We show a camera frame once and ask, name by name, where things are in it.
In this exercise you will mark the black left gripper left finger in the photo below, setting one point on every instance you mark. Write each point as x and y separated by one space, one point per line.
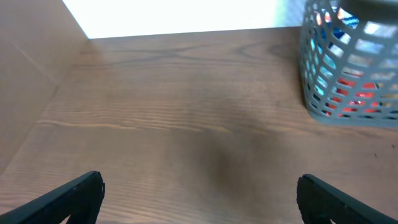
77 201

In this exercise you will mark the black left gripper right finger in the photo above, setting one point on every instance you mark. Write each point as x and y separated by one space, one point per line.
320 202

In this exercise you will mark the red spaghetti pasta packet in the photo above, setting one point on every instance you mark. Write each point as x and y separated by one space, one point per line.
358 99

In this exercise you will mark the teal wet wipes pack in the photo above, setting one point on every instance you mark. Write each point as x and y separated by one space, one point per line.
317 67

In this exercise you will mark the grey plastic basket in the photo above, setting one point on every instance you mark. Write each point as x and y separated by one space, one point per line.
370 54

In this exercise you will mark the Kleenex tissue multipack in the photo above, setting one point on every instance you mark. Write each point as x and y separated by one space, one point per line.
345 17

